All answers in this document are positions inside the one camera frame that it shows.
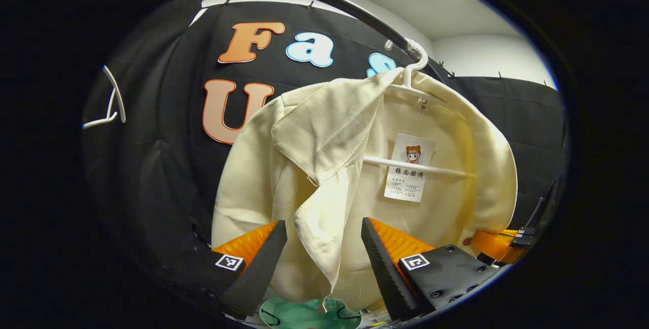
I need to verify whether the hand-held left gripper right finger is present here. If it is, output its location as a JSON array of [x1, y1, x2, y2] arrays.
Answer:
[[360, 216, 501, 321]]

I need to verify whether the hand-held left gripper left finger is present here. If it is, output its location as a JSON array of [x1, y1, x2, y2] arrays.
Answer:
[[147, 220, 289, 318]]

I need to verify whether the green laundry hamper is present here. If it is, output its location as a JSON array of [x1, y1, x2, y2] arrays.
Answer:
[[259, 296, 364, 329]]

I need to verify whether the cream button shirt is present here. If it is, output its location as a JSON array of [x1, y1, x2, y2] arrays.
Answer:
[[210, 68, 519, 314]]

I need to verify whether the white plastic hanger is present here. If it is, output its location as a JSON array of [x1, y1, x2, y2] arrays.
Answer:
[[82, 65, 127, 130], [363, 39, 478, 177]]

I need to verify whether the black backdrop cloth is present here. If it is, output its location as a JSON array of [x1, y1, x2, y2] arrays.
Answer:
[[81, 0, 566, 289]]

